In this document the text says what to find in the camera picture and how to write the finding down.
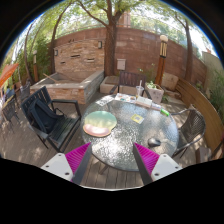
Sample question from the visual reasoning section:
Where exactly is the colourful box on table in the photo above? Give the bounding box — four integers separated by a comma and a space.
115, 93, 136, 103

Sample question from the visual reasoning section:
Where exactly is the black chair on left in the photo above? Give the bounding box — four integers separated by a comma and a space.
21, 86, 82, 152

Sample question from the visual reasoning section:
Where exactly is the white paper sheet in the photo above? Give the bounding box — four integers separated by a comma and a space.
97, 96, 113, 106

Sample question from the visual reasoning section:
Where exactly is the plastic cup with straw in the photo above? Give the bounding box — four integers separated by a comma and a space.
136, 80, 144, 99

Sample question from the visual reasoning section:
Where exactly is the wicker chair on right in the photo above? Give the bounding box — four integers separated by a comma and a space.
172, 108, 206, 157

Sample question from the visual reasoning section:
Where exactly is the white planter pot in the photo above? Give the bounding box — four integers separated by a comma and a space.
146, 83, 164, 104

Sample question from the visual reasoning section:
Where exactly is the black chair far left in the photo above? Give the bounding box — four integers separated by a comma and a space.
1, 97, 20, 131

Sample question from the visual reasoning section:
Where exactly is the curved wooden bench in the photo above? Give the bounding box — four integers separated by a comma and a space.
176, 78, 224, 151

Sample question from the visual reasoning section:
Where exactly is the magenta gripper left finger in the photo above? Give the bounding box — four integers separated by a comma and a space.
40, 142, 93, 186

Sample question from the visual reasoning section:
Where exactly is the wooden lamp post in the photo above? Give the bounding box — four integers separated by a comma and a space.
155, 35, 168, 85

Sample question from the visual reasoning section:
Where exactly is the dark chair behind table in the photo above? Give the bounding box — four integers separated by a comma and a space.
109, 71, 146, 94

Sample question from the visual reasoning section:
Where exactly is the large tree trunk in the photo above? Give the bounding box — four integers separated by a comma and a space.
74, 0, 141, 77

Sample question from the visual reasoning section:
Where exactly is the green marker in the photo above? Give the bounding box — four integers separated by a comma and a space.
160, 109, 170, 116

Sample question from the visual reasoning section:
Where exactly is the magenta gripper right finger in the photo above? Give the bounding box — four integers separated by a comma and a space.
132, 142, 183, 186

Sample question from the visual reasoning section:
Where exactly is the round glass patio table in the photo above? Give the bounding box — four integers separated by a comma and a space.
81, 95, 179, 172

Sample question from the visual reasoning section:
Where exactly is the orange umbrella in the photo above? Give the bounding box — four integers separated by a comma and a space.
0, 63, 19, 87

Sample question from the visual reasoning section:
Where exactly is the black backpack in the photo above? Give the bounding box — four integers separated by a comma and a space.
28, 99, 63, 133

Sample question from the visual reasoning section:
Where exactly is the black chair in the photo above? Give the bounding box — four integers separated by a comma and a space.
21, 86, 82, 152
1, 97, 20, 131

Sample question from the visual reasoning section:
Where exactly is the black computer mouse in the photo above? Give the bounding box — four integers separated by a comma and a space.
148, 138, 161, 147

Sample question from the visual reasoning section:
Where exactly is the green and pink mouse pad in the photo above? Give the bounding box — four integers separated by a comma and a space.
83, 111, 117, 137

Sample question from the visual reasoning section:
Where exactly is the stone raised planter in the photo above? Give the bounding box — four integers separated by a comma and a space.
30, 70, 104, 104

